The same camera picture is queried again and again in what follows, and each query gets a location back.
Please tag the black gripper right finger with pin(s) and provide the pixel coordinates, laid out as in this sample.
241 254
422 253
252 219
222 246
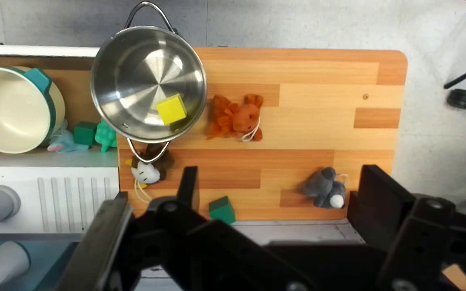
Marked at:
380 211

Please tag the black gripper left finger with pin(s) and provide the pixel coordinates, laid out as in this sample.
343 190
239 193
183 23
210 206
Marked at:
188 188

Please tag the brown orange plushy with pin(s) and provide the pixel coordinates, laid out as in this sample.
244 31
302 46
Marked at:
233 115

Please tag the white brown plushy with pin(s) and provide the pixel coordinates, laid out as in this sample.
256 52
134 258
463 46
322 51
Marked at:
146 172

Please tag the grey plushy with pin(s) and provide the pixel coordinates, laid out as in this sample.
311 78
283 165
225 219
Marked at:
322 183

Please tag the green toy cube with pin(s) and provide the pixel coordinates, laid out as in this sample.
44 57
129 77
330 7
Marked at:
222 211

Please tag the yellow toy block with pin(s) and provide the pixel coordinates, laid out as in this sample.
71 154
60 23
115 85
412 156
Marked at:
170 109

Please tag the green toy corn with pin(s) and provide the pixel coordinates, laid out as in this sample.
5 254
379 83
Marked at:
105 136

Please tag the green toy block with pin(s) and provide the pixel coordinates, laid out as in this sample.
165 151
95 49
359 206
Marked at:
84 133

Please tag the stainless steel pot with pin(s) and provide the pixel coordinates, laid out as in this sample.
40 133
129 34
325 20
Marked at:
136 75

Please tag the light blue toy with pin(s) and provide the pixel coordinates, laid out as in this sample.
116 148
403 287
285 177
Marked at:
63 143

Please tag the white toy sink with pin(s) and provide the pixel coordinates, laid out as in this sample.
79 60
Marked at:
55 195

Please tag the cream bowl teal rim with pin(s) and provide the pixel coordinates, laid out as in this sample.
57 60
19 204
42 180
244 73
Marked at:
6 107

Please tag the black metal frame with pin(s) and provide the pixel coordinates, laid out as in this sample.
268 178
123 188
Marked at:
97 243

